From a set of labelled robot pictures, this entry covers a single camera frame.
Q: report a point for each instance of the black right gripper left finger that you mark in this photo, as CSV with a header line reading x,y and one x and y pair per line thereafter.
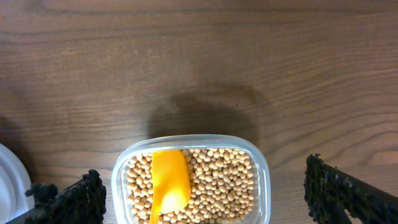
x,y
81,203

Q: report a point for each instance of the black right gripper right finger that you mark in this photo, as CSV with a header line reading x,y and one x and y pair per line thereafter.
x,y
333,196

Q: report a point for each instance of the yellow plastic scoop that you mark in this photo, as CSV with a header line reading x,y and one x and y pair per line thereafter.
x,y
171,183

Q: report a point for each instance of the white digital kitchen scale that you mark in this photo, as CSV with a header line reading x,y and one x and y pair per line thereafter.
x,y
15,181

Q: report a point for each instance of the clear container of soybeans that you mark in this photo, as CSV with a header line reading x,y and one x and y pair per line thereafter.
x,y
229,180

